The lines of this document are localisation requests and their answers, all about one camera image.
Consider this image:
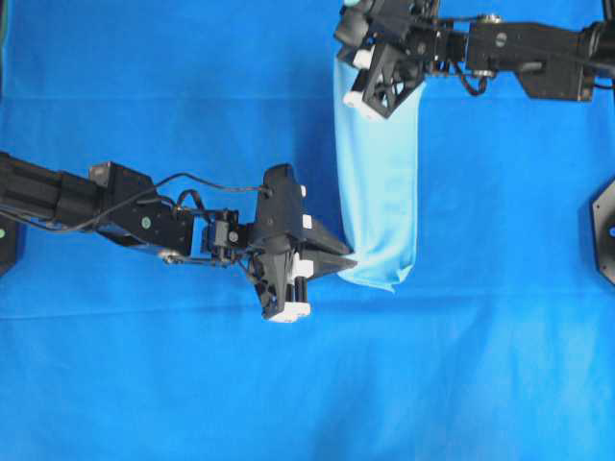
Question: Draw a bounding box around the light blue towel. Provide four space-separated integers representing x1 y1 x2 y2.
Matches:
333 62 425 292

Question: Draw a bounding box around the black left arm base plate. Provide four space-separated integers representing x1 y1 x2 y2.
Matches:
0 219 23 277

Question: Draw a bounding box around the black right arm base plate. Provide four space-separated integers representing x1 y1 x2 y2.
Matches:
591 180 614 285

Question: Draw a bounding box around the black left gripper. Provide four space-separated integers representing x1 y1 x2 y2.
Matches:
247 163 357 323

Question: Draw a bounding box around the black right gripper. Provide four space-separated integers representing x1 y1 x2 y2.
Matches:
334 1 439 120

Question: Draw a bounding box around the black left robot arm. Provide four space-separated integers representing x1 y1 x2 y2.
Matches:
1 153 357 323

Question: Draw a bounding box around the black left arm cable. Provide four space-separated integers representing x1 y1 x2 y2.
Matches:
143 172 270 212

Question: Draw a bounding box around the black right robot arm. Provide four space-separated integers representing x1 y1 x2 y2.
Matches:
334 1 614 120

